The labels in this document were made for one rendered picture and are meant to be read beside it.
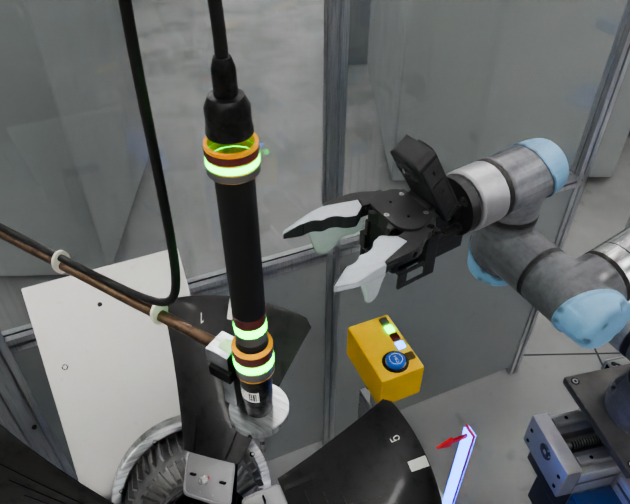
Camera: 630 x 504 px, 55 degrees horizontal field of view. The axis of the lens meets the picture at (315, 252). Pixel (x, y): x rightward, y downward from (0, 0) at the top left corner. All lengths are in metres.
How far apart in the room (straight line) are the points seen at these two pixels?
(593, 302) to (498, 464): 1.75
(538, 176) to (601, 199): 3.08
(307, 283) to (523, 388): 1.28
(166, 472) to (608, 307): 0.68
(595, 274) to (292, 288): 1.04
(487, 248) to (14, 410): 1.09
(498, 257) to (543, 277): 0.07
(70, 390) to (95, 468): 0.14
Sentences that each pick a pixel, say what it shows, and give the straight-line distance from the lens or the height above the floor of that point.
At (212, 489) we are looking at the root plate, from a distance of 0.92.
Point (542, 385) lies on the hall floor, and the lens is 2.72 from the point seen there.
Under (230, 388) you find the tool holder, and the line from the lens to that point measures 0.70.
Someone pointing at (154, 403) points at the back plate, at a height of 1.17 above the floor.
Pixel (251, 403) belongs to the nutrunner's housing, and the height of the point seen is 1.49.
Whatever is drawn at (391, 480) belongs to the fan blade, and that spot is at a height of 1.19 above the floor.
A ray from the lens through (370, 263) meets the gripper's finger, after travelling 0.59.
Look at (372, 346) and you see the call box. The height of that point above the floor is 1.07.
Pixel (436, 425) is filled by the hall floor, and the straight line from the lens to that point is 2.49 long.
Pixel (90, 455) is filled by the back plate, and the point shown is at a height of 1.13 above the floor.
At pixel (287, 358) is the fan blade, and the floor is 1.39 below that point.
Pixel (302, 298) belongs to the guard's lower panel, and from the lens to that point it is 1.71.
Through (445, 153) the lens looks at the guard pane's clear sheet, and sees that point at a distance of 1.65.
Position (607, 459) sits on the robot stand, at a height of 0.99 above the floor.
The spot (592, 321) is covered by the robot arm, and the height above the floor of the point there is 1.56.
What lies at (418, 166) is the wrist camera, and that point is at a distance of 0.59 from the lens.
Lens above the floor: 2.06
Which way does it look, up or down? 42 degrees down
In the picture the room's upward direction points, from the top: straight up
